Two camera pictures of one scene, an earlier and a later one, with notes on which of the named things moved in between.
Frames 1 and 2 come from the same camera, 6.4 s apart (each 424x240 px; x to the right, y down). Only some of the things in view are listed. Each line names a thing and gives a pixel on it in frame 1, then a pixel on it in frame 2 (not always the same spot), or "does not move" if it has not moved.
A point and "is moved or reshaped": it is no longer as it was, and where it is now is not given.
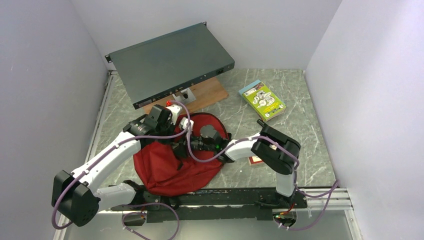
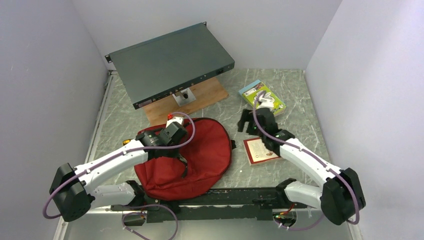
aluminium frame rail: [110, 76] does not move
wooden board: [206, 93] does not move
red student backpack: [158, 167] is moved or reshaped
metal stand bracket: [185, 96] does not move
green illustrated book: [264, 102] does not move
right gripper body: [197, 144] → [248, 116]
